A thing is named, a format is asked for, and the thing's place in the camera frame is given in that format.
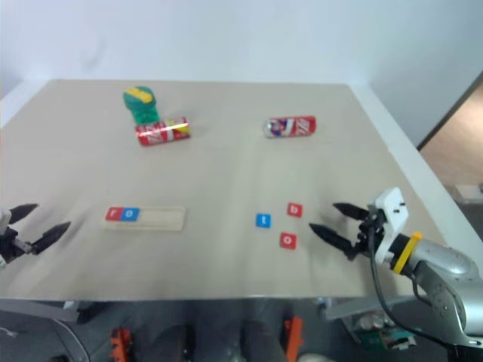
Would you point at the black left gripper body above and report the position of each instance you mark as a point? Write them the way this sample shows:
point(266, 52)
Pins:
point(11, 245)

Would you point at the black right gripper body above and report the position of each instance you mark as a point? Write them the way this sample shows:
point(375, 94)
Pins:
point(368, 234)

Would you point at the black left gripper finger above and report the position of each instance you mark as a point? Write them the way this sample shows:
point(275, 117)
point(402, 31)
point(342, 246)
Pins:
point(51, 235)
point(23, 212)

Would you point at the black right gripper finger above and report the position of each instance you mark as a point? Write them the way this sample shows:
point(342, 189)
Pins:
point(334, 238)
point(352, 210)

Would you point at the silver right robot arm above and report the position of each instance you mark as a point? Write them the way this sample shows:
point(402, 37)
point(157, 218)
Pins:
point(445, 264)

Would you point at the red letter tile o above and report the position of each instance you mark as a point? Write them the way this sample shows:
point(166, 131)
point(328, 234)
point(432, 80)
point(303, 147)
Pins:
point(288, 241)

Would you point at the red letter tile b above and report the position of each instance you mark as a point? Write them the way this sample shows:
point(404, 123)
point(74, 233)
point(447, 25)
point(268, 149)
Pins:
point(295, 210)

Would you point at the blue letter tile t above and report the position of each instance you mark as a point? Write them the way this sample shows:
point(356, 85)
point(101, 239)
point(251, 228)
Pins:
point(263, 221)

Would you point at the wooden letter tray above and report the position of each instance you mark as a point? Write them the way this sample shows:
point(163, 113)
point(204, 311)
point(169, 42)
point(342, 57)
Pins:
point(162, 218)

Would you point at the yellow wrist clip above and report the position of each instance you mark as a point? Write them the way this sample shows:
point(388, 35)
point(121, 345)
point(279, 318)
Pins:
point(408, 249)

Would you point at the bin of mixed items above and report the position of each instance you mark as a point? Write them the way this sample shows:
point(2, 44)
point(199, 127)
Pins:
point(385, 333)

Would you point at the red can with cartoon print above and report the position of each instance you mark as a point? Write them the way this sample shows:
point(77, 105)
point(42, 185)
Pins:
point(290, 127)

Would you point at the orange clamp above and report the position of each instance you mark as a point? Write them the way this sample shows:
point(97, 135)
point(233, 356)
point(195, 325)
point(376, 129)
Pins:
point(120, 345)
point(294, 337)

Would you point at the small beige box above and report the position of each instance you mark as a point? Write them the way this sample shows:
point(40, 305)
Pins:
point(469, 193)

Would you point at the red can with yellow stripe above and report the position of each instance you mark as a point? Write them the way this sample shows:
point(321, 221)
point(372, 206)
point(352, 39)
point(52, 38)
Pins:
point(162, 132)

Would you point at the green and yellow plush toy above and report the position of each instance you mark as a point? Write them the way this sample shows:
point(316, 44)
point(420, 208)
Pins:
point(140, 103)

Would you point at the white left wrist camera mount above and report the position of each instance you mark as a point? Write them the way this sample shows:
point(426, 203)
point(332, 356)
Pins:
point(3, 218)

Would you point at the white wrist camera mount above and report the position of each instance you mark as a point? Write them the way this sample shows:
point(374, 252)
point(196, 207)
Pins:
point(394, 211)
point(3, 218)

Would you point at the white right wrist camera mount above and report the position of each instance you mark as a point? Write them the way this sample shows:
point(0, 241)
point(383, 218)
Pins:
point(394, 211)

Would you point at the grey metal table frame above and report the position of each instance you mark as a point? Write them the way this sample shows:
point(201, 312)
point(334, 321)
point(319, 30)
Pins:
point(362, 307)
point(56, 320)

